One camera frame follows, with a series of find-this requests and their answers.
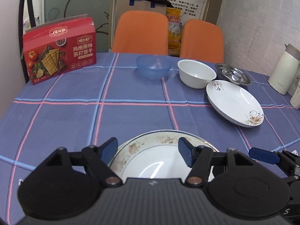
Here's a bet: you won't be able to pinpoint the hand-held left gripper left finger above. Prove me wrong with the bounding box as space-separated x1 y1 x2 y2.
44 137 123 186

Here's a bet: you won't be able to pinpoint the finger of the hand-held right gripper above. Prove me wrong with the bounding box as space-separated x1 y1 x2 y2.
248 147 300 169

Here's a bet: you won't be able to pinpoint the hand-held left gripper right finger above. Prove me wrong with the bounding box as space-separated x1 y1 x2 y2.
178 137 256 186

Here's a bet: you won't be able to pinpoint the beige floral rim plate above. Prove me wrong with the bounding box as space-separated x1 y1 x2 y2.
109 129 220 184

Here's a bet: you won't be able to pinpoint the blue plaid tablecloth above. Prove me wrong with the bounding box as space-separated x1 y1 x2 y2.
0 52 300 225

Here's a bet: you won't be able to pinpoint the white plate with flower print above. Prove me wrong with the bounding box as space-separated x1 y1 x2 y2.
206 80 265 128

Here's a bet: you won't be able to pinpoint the white container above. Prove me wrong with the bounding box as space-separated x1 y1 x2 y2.
289 75 300 110

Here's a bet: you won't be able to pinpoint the white ceramic bowl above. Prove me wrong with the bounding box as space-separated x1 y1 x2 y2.
177 59 217 89

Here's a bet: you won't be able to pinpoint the white thermos jug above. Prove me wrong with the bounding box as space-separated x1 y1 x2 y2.
268 43 300 95

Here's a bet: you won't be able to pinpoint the stainless steel bowl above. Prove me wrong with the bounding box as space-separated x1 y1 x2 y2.
215 63 253 87

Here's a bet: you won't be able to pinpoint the blue plastic bowl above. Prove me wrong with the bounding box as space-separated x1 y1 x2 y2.
136 54 173 80

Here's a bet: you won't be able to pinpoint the red cracker box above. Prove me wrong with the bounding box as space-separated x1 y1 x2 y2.
22 14 97 85

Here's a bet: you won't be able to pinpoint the orange chair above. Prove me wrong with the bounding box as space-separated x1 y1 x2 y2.
179 19 225 64
111 10 170 56

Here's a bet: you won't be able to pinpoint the yellow packet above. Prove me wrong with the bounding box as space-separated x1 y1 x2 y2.
166 7 186 58

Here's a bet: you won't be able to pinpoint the brown paper bag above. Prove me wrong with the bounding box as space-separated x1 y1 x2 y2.
116 0 167 20

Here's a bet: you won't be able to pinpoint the frosted glass panel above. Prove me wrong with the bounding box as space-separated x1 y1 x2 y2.
35 0 113 53

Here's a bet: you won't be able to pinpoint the wall poster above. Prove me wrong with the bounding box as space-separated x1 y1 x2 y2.
112 0 213 53

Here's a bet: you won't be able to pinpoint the black metal frame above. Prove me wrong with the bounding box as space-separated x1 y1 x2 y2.
20 0 45 83

